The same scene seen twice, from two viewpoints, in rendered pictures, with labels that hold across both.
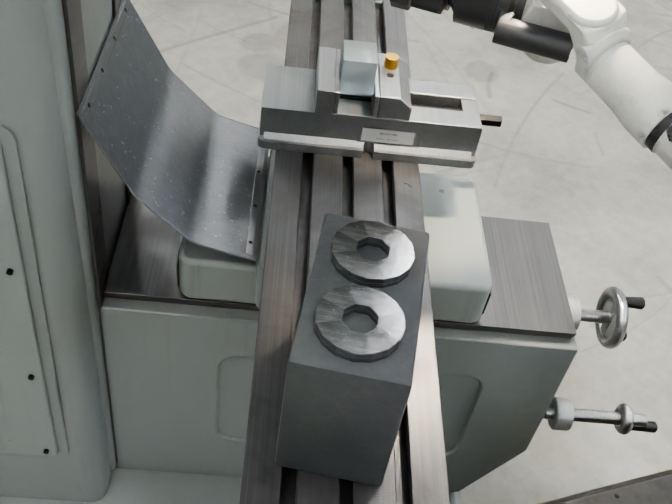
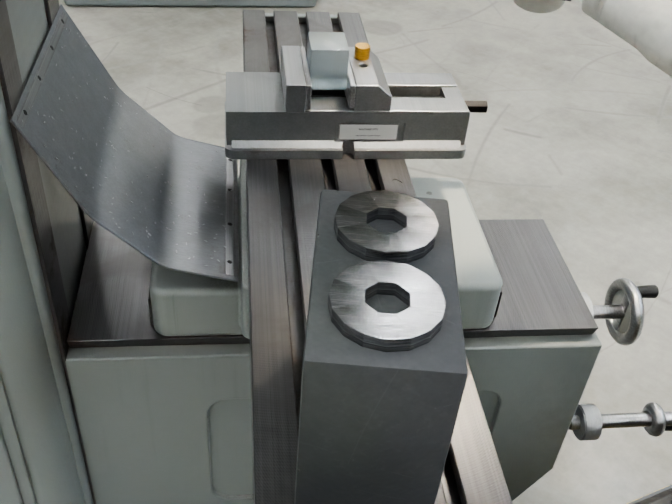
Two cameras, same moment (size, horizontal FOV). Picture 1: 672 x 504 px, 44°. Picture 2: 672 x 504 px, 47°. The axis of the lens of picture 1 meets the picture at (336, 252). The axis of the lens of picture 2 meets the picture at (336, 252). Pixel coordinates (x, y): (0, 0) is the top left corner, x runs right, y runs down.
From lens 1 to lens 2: 0.24 m
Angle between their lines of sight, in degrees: 6
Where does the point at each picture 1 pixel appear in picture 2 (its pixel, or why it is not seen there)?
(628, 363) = (626, 371)
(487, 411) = (508, 429)
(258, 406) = (264, 438)
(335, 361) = (364, 354)
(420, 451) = (470, 468)
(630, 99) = (656, 23)
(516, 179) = (482, 205)
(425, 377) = not seen: hidden behind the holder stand
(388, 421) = (439, 427)
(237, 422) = (234, 477)
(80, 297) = (39, 348)
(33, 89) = not seen: outside the picture
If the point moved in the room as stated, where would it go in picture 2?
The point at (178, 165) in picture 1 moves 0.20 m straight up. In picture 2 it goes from (138, 186) to (123, 46)
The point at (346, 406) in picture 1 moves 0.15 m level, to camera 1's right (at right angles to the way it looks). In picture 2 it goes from (383, 414) to (579, 423)
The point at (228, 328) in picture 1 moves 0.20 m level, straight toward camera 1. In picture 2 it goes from (214, 367) to (221, 486)
